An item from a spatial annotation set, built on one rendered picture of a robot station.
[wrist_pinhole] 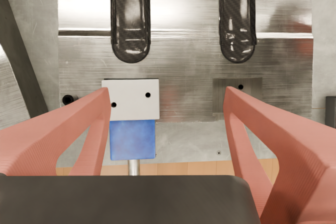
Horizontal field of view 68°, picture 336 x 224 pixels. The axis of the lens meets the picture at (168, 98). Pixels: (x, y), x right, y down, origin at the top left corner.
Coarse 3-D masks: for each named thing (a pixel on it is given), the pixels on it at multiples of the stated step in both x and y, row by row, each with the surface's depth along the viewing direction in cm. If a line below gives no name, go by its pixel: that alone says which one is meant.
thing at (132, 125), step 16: (112, 80) 22; (128, 80) 22; (144, 80) 22; (112, 96) 22; (128, 96) 22; (144, 96) 22; (112, 112) 22; (128, 112) 22; (144, 112) 22; (112, 128) 23; (128, 128) 23; (144, 128) 23; (112, 144) 23; (128, 144) 23; (144, 144) 23; (128, 160) 24
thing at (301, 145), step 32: (224, 96) 13; (256, 128) 9; (288, 128) 7; (320, 128) 7; (256, 160) 11; (288, 160) 7; (320, 160) 5; (256, 192) 10; (288, 192) 7; (320, 192) 6
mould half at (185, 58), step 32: (64, 0) 24; (96, 0) 24; (160, 0) 25; (192, 0) 25; (256, 0) 26; (288, 0) 26; (64, 32) 24; (96, 32) 24; (160, 32) 25; (192, 32) 25; (256, 32) 26; (288, 32) 26; (64, 64) 24; (96, 64) 24; (128, 64) 24; (160, 64) 25; (192, 64) 25; (224, 64) 25; (256, 64) 26; (288, 64) 26; (160, 96) 25; (192, 96) 25; (288, 96) 26
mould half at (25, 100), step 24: (0, 0) 29; (0, 24) 27; (0, 48) 26; (24, 48) 31; (0, 72) 26; (24, 72) 29; (0, 96) 27; (24, 96) 27; (0, 120) 27; (24, 120) 27
